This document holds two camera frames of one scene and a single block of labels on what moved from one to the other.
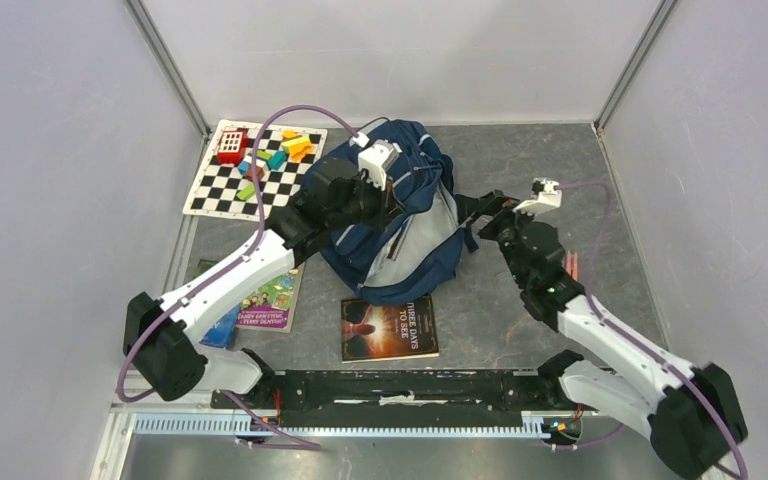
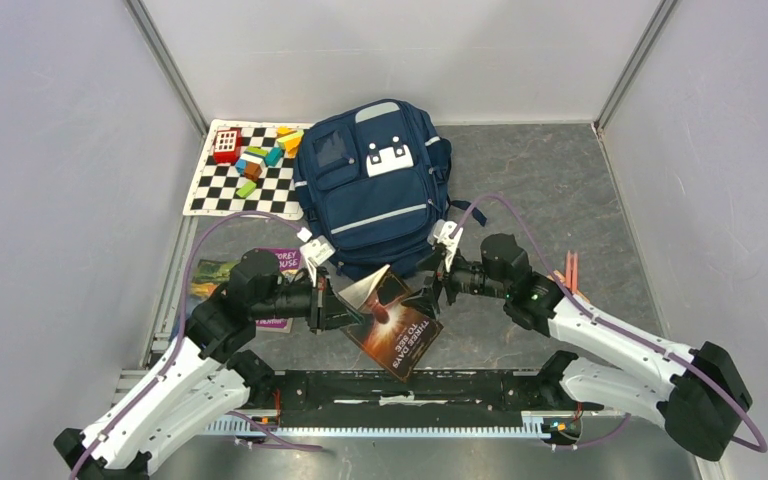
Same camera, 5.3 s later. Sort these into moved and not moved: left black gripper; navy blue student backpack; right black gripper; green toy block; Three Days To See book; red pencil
Moved: Three Days To See book; left black gripper; navy blue student backpack; right black gripper
Not moved: red pencil; green toy block
